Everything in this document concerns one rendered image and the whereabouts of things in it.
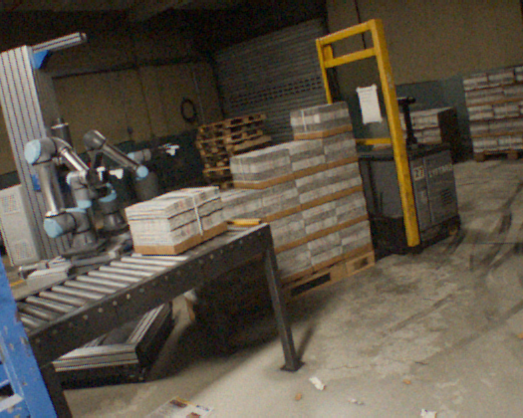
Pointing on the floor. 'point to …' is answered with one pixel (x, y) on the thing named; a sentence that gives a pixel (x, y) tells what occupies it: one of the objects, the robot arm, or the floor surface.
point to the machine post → (10, 328)
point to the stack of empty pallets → (225, 145)
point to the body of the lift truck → (431, 209)
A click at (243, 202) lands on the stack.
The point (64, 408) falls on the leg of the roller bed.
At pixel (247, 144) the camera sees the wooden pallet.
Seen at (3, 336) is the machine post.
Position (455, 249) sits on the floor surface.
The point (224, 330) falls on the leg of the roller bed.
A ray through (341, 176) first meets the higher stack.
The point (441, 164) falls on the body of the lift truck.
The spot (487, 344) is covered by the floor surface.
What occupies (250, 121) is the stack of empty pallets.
